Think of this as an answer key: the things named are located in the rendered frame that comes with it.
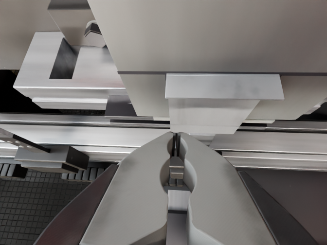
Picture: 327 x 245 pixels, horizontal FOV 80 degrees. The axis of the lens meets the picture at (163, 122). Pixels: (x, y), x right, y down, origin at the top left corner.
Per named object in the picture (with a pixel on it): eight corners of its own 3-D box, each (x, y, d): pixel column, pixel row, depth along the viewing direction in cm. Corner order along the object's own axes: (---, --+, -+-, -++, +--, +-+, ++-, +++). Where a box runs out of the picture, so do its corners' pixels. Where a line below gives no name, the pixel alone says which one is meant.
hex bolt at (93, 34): (105, 20, 22) (103, 30, 22) (113, 39, 25) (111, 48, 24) (82, 20, 23) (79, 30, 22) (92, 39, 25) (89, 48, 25)
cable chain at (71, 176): (183, 171, 59) (183, 185, 57) (183, 174, 64) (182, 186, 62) (63, 166, 61) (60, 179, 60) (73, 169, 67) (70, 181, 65)
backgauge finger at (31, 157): (20, 116, 30) (9, 148, 28) (90, 156, 54) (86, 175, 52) (-52, 114, 31) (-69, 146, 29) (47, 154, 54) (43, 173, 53)
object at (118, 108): (270, 97, 24) (275, 120, 22) (261, 109, 26) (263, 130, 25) (108, 95, 25) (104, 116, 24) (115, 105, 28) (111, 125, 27)
